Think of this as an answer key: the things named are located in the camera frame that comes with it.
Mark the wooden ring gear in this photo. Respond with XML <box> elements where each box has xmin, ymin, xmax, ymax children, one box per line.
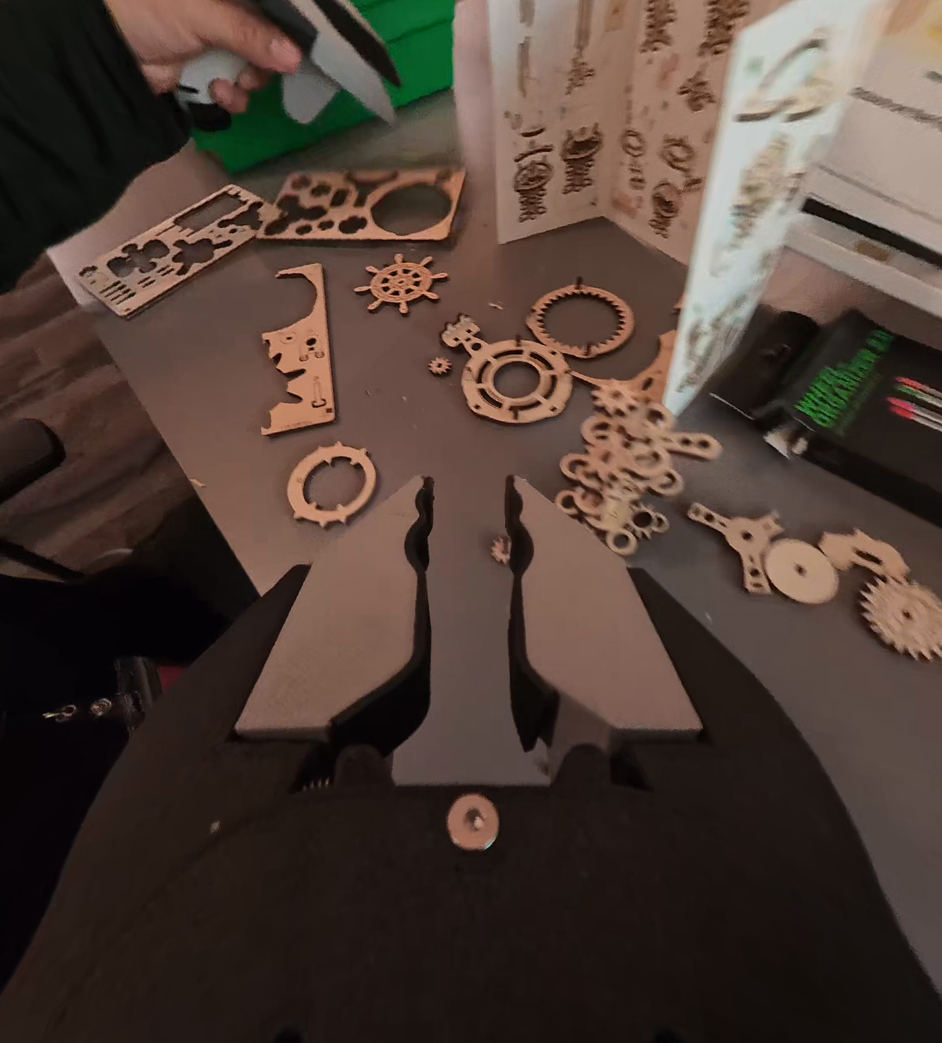
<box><xmin>525</xmin><ymin>280</ymin><xmax>637</xmax><ymax>360</ymax></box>

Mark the large empty green bin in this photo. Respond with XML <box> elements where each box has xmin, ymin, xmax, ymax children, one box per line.
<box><xmin>192</xmin><ymin>0</ymin><xmax>457</xmax><ymax>174</ymax></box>

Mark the wooden offcut with arc cutout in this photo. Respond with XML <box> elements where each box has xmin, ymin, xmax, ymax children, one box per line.
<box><xmin>570</xmin><ymin>329</ymin><xmax>677</xmax><ymax>400</ymax></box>

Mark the plain wooden disc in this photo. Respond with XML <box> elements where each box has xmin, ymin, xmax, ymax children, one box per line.
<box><xmin>763</xmin><ymin>537</ymin><xmax>840</xmax><ymax>606</ymax></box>

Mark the black box with green print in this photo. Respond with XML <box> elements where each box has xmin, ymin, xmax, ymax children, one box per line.
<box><xmin>709</xmin><ymin>308</ymin><xmax>942</xmax><ymax>541</ymax></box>

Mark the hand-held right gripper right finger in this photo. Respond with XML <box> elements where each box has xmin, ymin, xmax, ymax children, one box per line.
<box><xmin>504</xmin><ymin>475</ymin><xmax>705</xmax><ymax>752</ymax></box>

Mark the wooden sheet with slot cutouts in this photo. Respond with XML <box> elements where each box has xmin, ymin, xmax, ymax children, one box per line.
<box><xmin>77</xmin><ymin>185</ymin><xmax>281</xmax><ymax>319</ymax></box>

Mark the irregular wooden bracket piece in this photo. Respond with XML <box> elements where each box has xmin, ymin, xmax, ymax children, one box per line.
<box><xmin>817</xmin><ymin>527</ymin><xmax>911</xmax><ymax>585</ymax></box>

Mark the person's left hand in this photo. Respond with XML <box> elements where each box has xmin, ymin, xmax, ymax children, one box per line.
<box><xmin>106</xmin><ymin>0</ymin><xmax>305</xmax><ymax>115</ymax></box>

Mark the folded paper instruction sheet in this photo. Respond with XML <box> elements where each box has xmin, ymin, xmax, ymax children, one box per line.
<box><xmin>453</xmin><ymin>0</ymin><xmax>914</xmax><ymax>418</ymax></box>

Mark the round slotted wooden wheel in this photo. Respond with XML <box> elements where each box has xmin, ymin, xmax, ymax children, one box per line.
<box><xmin>442</xmin><ymin>313</ymin><xmax>575</xmax><ymax>425</ymax></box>

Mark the large toothed wooden gear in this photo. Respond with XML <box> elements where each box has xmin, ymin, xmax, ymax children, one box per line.
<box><xmin>857</xmin><ymin>577</ymin><xmax>942</xmax><ymax>662</ymax></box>

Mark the wooden ship wheel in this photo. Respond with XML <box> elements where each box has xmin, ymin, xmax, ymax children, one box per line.
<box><xmin>354</xmin><ymin>253</ymin><xmax>450</xmax><ymax>316</ymax></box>

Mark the pile of wooden linkage parts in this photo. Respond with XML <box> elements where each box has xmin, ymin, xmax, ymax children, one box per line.
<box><xmin>556</xmin><ymin>381</ymin><xmax>724</xmax><ymax>557</ymax></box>

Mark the white box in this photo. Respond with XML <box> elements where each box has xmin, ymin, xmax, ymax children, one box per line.
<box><xmin>789</xmin><ymin>0</ymin><xmax>942</xmax><ymax>343</ymax></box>

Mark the jagged wooden offcut strip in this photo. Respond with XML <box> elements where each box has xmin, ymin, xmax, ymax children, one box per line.
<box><xmin>260</xmin><ymin>262</ymin><xmax>336</xmax><ymax>437</ymax></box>

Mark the person's left forearm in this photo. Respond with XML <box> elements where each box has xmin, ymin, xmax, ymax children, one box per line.
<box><xmin>0</xmin><ymin>0</ymin><xmax>195</xmax><ymax>327</ymax></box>

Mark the wooden sheet with round hole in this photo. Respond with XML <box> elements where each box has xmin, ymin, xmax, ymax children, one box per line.
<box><xmin>261</xmin><ymin>166</ymin><xmax>469</xmax><ymax>244</ymax></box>

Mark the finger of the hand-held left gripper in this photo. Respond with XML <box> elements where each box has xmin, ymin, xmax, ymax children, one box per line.
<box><xmin>279</xmin><ymin>0</ymin><xmax>404</xmax><ymax>125</ymax></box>

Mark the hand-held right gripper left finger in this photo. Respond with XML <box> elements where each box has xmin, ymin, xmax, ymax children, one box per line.
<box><xmin>235</xmin><ymin>475</ymin><xmax>435</xmax><ymax>752</ymax></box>

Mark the notched wooden ring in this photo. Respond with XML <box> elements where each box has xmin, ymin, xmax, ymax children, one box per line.
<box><xmin>287</xmin><ymin>442</ymin><xmax>378</xmax><ymax>528</ymax></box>

